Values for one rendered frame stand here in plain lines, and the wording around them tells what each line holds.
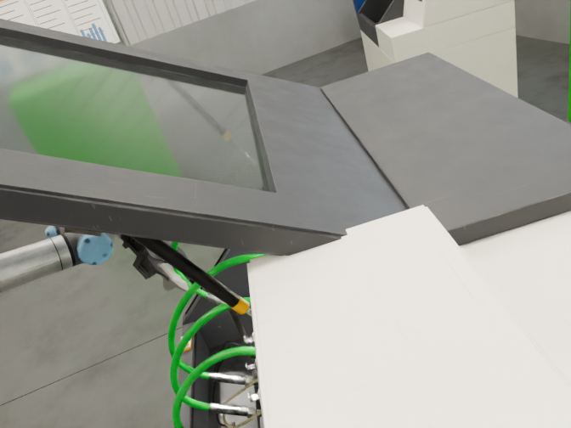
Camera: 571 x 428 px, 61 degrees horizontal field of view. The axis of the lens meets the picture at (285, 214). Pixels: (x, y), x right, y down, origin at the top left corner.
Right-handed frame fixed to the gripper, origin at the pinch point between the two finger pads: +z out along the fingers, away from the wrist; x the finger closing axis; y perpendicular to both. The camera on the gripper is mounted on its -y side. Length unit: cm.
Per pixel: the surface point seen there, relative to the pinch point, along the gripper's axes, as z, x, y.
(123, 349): -28, -73, 185
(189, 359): 12.0, -1.4, 25.2
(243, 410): 28.6, 16.4, -5.5
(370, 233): 20, 26, -64
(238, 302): 15, 31, -45
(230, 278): 3.6, -20.3, 11.4
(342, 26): -209, -650, 148
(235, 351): 19.2, 24.4, -27.9
